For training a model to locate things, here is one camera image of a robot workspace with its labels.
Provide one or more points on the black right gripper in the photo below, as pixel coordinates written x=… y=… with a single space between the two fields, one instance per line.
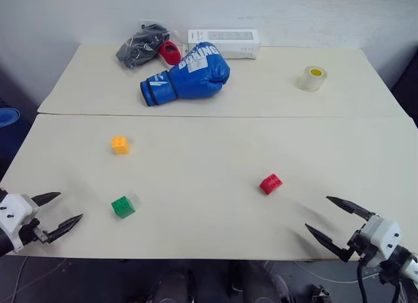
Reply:
x=362 y=244

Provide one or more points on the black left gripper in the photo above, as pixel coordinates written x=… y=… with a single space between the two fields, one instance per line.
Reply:
x=32 y=232

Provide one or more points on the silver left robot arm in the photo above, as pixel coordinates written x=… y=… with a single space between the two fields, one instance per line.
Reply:
x=5 y=242

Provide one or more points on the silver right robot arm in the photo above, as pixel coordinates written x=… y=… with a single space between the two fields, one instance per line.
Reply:
x=400 y=264

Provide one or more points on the green toy block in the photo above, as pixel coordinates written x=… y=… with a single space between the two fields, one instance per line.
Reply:
x=122 y=207

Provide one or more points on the red toy block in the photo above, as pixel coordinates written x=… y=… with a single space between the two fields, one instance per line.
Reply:
x=271 y=184

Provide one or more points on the yellow toy block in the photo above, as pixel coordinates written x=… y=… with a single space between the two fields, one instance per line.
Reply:
x=120 y=145

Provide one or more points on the dark rounded robot leg shape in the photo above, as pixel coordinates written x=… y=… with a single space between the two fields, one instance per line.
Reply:
x=258 y=283

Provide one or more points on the blue rolled mat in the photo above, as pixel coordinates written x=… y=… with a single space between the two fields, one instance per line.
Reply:
x=8 y=117

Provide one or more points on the clear tape roll yellow core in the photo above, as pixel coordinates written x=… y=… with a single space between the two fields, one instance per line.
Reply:
x=311 y=78

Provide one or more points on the clear bag of black items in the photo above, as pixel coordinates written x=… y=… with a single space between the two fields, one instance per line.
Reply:
x=138 y=48

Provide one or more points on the blue boxing glove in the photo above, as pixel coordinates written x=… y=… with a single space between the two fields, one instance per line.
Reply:
x=192 y=76

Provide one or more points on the white cardboard box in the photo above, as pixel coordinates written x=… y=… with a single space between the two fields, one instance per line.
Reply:
x=228 y=41

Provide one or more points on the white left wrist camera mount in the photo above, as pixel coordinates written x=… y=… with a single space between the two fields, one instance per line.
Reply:
x=14 y=211

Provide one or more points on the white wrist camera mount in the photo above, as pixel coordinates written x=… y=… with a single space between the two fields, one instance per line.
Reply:
x=14 y=211
x=385 y=234

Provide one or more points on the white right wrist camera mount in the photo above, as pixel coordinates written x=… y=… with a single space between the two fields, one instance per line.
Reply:
x=385 y=234

